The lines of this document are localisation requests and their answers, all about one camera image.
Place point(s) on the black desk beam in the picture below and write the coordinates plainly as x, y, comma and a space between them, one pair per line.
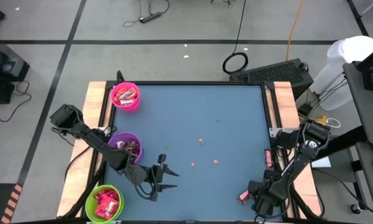
342, 141

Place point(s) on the black equipment cart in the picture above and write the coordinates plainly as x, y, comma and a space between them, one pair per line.
6, 68

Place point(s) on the wooden table side board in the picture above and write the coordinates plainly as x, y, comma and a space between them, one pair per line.
93, 99
284, 102

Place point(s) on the pink plastic bucket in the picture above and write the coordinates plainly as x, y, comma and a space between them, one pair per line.
133, 107

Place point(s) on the black power adapter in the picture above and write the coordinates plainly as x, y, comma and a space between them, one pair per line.
304, 109

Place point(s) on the white trash bin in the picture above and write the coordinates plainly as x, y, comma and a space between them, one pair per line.
354, 49

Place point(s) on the black power strip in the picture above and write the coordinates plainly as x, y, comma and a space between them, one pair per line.
150, 17

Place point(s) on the purple plastic bucket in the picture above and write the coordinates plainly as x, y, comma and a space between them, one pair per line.
124, 137

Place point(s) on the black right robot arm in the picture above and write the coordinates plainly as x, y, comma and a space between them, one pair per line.
298, 158

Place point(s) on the white paper sheet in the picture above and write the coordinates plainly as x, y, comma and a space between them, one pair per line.
323, 162

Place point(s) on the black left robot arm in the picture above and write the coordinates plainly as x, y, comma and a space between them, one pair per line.
93, 140

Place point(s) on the black caster wheel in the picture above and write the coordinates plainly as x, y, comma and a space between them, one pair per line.
356, 209

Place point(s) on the green plastic bucket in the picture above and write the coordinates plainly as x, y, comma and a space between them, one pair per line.
90, 205

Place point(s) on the silver candy wrapper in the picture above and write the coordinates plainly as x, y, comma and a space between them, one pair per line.
126, 101

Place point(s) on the grey desk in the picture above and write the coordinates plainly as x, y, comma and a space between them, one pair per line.
366, 174
370, 109

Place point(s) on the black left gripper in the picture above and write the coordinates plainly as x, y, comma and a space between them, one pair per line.
143, 175

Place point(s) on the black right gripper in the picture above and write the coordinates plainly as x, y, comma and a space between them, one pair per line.
272, 191

